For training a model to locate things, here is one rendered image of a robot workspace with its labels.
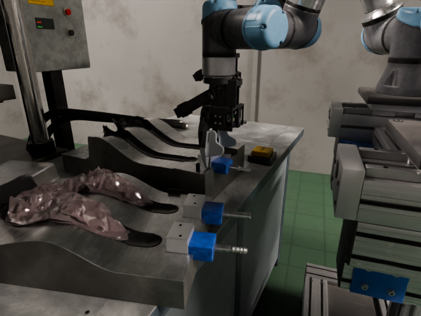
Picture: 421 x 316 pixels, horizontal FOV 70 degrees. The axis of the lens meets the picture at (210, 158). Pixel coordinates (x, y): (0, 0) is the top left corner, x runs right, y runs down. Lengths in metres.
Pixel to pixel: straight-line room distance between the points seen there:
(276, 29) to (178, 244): 0.41
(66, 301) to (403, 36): 0.99
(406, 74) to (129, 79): 2.88
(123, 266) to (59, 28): 1.16
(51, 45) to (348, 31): 2.24
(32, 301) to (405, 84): 0.98
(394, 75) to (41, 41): 1.26
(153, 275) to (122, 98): 3.17
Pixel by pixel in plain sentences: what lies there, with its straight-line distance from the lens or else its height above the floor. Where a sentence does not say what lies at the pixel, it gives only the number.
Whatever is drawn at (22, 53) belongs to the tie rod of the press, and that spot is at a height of 1.14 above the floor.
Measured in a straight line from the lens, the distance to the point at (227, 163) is 0.73.
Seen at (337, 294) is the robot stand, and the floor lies 0.21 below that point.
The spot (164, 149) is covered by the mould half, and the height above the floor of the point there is 0.88.
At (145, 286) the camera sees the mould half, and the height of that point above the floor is 0.83.
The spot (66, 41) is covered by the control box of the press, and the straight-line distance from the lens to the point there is 1.50.
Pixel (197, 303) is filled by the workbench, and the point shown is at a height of 0.58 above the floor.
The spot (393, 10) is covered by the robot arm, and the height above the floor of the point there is 1.27.
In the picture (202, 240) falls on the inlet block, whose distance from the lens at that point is 0.52.
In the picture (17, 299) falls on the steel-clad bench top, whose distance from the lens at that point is 0.60.
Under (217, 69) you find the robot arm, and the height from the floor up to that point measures 1.12.
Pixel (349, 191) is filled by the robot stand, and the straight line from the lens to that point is 0.53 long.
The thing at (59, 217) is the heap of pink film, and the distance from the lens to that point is 0.56.
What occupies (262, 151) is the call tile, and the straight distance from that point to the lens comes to 1.02.
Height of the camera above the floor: 1.17
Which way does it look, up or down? 21 degrees down
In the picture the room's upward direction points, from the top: straight up
